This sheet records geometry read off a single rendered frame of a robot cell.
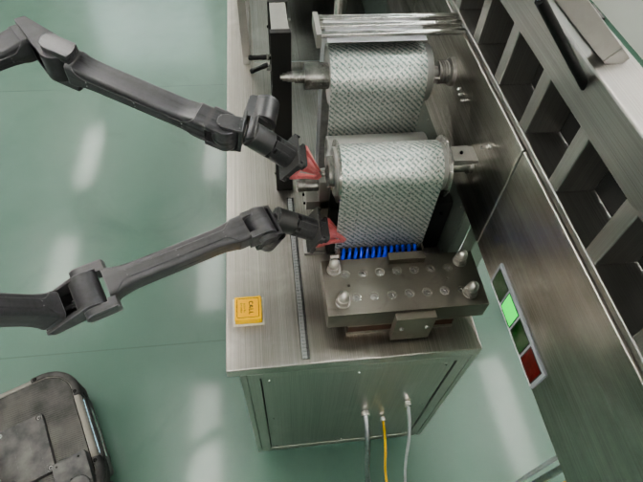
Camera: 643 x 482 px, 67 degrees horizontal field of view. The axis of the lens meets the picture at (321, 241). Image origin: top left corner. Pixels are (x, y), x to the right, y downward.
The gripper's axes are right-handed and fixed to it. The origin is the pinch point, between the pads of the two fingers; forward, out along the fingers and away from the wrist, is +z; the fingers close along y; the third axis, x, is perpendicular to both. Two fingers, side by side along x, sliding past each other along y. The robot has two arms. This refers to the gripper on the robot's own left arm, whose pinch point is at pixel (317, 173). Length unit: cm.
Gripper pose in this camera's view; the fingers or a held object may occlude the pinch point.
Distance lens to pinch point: 117.1
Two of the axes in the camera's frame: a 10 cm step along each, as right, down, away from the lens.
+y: 1.0, 8.0, -5.9
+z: 7.2, 3.6, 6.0
